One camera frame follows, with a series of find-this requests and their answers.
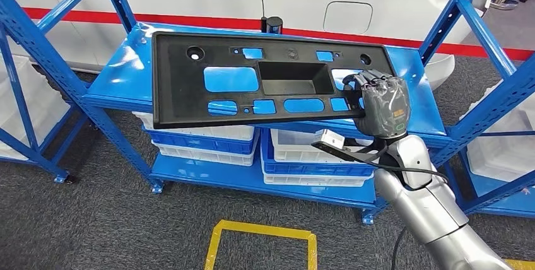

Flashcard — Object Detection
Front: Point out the yellow floor tape piece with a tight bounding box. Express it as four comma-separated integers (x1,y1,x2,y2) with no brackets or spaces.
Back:
503,259,535,270

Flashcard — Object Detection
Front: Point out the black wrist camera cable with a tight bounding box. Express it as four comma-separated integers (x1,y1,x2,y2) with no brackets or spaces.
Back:
343,146,450,185

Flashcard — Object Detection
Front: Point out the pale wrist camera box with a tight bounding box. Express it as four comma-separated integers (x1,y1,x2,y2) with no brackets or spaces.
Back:
313,129,346,150

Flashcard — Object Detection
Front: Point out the red barrier belt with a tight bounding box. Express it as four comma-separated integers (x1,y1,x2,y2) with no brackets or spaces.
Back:
23,8,535,62

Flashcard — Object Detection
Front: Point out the blue plastic bin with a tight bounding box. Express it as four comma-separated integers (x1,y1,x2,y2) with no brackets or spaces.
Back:
142,126,260,156
259,127,377,178

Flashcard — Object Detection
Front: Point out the black barrier post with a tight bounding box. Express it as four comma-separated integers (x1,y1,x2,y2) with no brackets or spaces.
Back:
261,16,284,35

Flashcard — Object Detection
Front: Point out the black camera bracket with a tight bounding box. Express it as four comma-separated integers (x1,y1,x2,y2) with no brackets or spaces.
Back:
311,140,387,165

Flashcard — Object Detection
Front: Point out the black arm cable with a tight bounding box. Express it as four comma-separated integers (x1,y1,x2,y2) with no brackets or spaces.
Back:
391,226,408,270

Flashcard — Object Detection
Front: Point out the black plastic panel part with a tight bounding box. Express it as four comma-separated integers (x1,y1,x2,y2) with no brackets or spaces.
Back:
151,30,398,130

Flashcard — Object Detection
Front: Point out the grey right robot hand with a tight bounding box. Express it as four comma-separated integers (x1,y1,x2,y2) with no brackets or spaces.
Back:
343,69,412,140

